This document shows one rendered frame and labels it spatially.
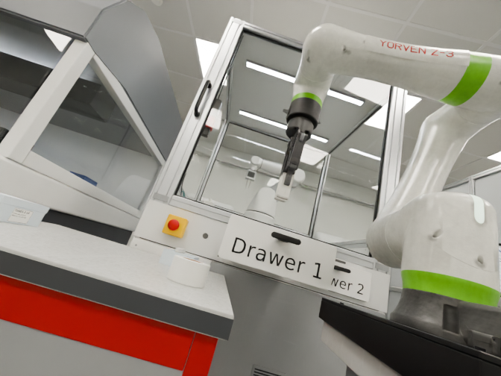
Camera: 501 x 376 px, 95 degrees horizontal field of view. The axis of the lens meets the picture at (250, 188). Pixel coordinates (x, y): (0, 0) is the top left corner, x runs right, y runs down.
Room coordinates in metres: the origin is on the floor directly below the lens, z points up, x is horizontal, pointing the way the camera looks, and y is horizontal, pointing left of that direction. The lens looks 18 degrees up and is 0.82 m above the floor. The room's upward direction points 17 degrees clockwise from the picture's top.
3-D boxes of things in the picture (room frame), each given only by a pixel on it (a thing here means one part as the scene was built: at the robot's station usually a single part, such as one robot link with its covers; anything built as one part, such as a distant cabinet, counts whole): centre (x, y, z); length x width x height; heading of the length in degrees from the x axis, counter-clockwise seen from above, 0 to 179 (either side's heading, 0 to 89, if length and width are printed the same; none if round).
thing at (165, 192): (1.40, -0.12, 1.47); 1.02 x 0.95 x 1.04; 92
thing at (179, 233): (0.88, 0.23, 0.88); 0.07 x 0.05 x 0.07; 92
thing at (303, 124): (0.57, -0.09, 1.19); 0.08 x 0.07 x 0.09; 2
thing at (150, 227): (1.40, -0.12, 0.87); 1.02 x 0.95 x 0.14; 92
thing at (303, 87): (0.56, -0.09, 1.37); 0.13 x 0.11 x 0.14; 174
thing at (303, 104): (0.57, -0.08, 1.27); 0.12 x 0.09 x 0.06; 92
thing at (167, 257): (0.71, 0.13, 0.78); 0.12 x 0.08 x 0.04; 1
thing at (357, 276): (0.93, -0.42, 0.87); 0.29 x 0.02 x 0.11; 92
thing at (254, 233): (0.60, -0.12, 0.87); 0.29 x 0.02 x 0.11; 92
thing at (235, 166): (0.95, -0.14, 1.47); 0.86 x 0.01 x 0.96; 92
